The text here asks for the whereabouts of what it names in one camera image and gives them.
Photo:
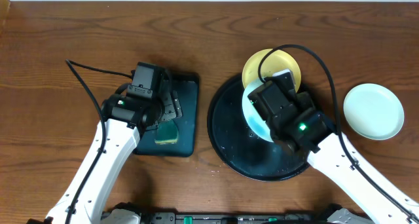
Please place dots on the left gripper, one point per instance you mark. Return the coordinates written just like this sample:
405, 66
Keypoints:
171, 105

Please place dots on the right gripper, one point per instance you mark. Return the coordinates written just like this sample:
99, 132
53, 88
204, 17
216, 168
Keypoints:
306, 101

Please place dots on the green yellow sponge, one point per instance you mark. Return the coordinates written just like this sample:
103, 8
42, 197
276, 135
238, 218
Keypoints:
166, 133

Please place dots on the pale green plate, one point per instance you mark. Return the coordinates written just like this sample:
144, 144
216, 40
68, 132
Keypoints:
373, 111
253, 119

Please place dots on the yellow plate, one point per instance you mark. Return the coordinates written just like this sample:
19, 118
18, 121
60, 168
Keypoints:
276, 62

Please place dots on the pale green plate front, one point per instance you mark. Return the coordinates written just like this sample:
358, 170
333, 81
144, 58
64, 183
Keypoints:
373, 111

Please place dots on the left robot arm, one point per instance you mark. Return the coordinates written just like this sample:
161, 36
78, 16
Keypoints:
124, 118

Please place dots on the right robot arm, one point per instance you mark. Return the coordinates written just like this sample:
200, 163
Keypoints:
292, 121

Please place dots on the dark rectangular tray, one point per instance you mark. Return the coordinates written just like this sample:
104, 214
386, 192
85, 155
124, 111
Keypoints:
186, 88

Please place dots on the round black tray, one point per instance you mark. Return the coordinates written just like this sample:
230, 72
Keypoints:
239, 147

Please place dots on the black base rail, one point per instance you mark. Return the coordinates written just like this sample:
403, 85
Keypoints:
342, 216

